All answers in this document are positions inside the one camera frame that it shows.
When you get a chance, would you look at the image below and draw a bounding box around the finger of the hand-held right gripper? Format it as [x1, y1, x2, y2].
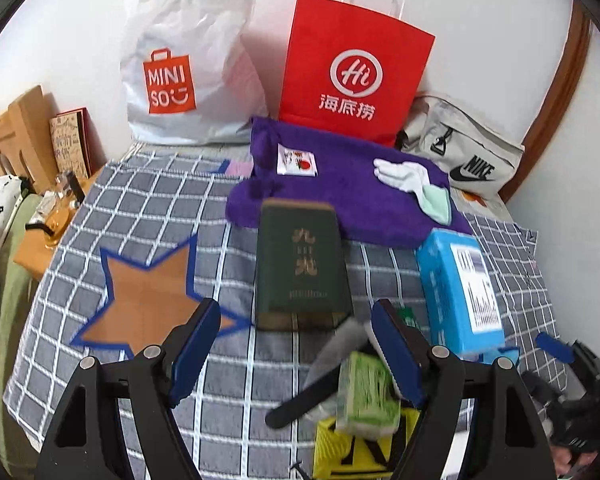
[480, 346, 521, 367]
[535, 331, 588, 368]

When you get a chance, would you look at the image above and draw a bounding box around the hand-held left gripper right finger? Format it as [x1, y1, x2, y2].
[371, 299, 556, 480]

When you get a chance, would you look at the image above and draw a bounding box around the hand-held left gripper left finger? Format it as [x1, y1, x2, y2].
[35, 297, 222, 480]

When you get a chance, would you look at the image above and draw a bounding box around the green white sponge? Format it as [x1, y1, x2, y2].
[334, 351, 402, 436]

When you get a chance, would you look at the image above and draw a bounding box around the black watch strap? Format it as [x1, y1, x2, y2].
[265, 342, 377, 429]

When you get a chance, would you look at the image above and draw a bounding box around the person's right hand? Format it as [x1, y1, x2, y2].
[552, 447, 600, 480]

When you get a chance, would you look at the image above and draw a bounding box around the blue outlined brown star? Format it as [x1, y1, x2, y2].
[70, 234, 253, 361]

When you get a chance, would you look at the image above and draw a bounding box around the blue box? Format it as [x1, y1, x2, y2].
[415, 228, 506, 356]

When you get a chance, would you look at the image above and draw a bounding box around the yellow black patterned box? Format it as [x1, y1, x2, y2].
[312, 407, 421, 478]

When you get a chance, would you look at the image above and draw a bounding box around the dark green box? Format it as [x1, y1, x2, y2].
[255, 199, 353, 332]

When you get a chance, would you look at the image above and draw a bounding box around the mint green cloth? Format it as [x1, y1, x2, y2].
[415, 185, 453, 226]

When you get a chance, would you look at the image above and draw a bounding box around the white cloth orange print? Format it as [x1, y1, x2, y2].
[452, 187, 506, 216]

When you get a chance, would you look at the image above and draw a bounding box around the purple towel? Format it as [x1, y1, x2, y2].
[226, 116, 473, 251]

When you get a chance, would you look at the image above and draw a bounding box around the grey checked blanket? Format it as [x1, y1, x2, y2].
[2, 142, 568, 480]

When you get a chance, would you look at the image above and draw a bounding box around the white glove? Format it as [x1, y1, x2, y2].
[373, 158, 433, 193]

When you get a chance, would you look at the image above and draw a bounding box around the wooden nightstand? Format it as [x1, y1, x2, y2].
[12, 167, 100, 281]

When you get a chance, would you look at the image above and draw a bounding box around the amber glass ashtray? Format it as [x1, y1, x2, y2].
[26, 207, 76, 251]

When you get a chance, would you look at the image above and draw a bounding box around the green bedsheet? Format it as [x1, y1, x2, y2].
[0, 194, 48, 456]

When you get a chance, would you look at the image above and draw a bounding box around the clear glass jar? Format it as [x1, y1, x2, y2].
[54, 171, 84, 211]

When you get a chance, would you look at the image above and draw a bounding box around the grey canvas bag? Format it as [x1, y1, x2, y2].
[397, 94, 526, 196]

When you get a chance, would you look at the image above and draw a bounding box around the white printed packet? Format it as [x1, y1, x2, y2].
[276, 144, 317, 177]

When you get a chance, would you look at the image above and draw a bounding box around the red book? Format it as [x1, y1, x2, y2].
[56, 107, 94, 171]

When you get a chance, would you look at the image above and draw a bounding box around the wooden headboard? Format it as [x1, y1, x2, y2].
[0, 85, 61, 196]

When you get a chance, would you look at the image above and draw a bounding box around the red paper bag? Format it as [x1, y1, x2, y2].
[278, 0, 436, 148]

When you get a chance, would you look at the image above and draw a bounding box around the white plastic shopping bag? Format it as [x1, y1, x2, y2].
[120, 0, 271, 146]

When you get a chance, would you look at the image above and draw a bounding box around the grey strap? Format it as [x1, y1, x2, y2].
[304, 319, 367, 388]

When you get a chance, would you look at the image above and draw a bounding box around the brown wooden door frame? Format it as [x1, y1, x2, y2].
[500, 0, 594, 206]

